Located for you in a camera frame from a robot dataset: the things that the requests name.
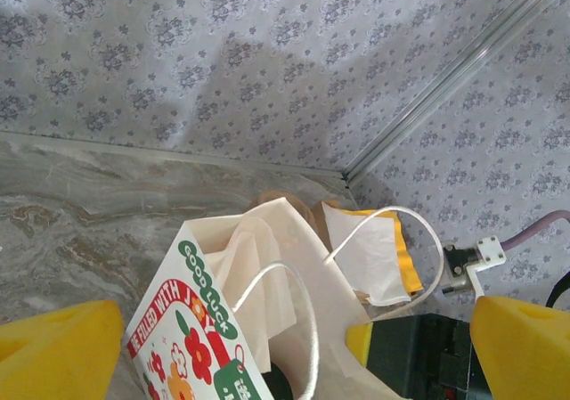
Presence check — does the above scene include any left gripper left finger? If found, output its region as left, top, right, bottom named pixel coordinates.
left=0, top=300, right=125, bottom=400

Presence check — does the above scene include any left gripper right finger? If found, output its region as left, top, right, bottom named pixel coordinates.
left=470, top=296, right=570, bottom=400

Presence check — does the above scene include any floral print paper bag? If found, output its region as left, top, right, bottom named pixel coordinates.
left=126, top=197, right=446, bottom=400

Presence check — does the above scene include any white paper napkin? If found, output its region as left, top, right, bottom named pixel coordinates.
left=321, top=201, right=413, bottom=307

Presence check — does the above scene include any brown pulp cup carrier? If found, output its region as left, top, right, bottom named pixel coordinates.
left=258, top=189, right=313, bottom=223

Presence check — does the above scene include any aluminium table edge strip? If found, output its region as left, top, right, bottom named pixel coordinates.
left=0, top=131, right=348, bottom=179

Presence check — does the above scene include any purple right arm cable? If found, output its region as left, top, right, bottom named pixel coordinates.
left=501, top=209, right=570, bottom=252

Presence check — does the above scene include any aluminium frame post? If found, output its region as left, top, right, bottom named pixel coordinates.
left=345, top=0, right=570, bottom=183

